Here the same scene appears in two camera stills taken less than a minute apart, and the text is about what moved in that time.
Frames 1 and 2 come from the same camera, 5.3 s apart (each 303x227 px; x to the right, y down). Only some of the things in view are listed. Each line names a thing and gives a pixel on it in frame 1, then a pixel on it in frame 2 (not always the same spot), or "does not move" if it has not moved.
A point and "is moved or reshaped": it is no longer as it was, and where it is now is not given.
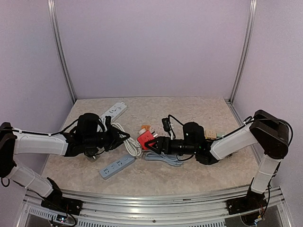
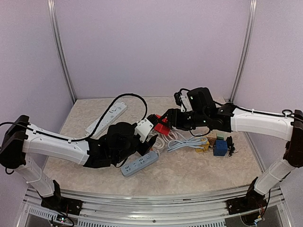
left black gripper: x=116 y=140 to x=148 y=146
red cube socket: x=145 y=137 is moved or reshaped
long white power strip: x=115 y=112 does not move
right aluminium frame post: x=251 y=23 does not move
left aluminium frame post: x=51 y=4 does not move
